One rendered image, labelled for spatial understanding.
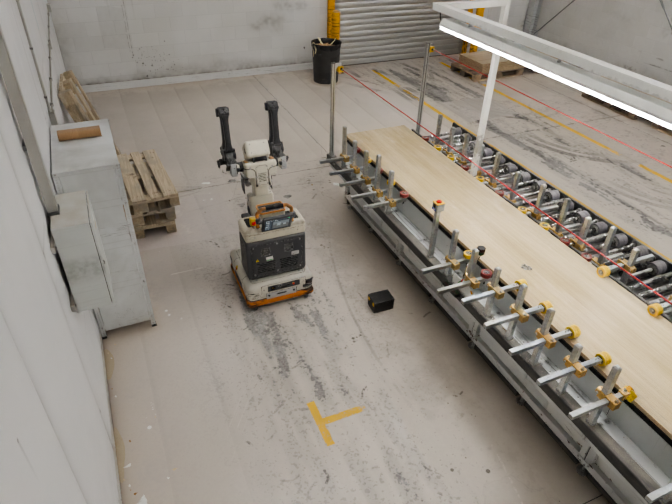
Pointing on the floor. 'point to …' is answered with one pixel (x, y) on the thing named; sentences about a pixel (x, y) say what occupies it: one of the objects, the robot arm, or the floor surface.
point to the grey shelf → (123, 252)
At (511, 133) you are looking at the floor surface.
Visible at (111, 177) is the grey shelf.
